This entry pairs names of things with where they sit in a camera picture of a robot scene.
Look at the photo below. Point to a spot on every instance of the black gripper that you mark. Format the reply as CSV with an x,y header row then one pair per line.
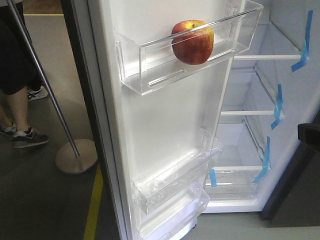
x,y
309,134

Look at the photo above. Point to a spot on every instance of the red yellow apple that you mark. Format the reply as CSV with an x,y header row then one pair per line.
x,y
194,48

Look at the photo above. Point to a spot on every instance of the dark grey fridge body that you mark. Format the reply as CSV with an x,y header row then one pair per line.
x,y
272,141

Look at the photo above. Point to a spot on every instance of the lower glass fridge shelf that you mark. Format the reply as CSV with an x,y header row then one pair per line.
x,y
249,93

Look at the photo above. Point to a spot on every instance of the glass fridge shelf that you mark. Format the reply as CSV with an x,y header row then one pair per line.
x,y
249,93
269,43

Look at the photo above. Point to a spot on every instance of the upper glass fridge shelf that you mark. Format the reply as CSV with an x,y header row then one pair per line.
x,y
269,43

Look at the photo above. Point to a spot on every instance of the open white fridge door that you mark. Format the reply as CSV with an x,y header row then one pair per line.
x,y
137,134

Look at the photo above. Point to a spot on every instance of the clear crisper drawer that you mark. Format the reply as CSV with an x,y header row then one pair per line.
x,y
228,183

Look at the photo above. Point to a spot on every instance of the middle clear door bin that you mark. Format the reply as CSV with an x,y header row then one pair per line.
x,y
153,190

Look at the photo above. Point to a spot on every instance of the clear door bin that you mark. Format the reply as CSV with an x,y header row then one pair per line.
x,y
159,42
174,214
153,190

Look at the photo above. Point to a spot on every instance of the lower clear door bin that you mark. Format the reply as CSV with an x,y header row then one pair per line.
x,y
174,214

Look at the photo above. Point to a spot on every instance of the upper clear door bin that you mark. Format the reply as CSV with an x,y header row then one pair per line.
x,y
159,42

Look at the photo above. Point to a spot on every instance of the person in black trousers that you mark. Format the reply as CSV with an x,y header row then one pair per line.
x,y
19,81

